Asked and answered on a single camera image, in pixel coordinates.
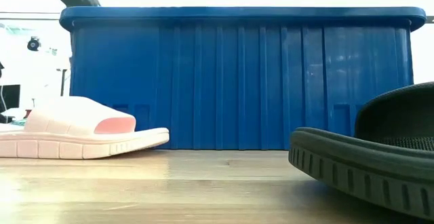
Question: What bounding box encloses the black monitor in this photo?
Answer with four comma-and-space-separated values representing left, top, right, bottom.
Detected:
0, 83, 21, 113

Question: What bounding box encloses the black rubber slide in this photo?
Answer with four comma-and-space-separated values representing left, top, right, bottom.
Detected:
288, 81, 434, 221

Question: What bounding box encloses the black round knob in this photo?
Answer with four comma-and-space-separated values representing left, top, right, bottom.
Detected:
26, 36, 41, 52

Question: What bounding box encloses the black lamp pole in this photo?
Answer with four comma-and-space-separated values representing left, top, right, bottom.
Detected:
56, 67, 68, 98

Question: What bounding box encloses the blue plastic bin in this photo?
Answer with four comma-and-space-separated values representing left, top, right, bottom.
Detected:
59, 6, 427, 151

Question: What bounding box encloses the pink rubber slide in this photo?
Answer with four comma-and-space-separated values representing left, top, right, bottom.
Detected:
0, 96, 170, 160

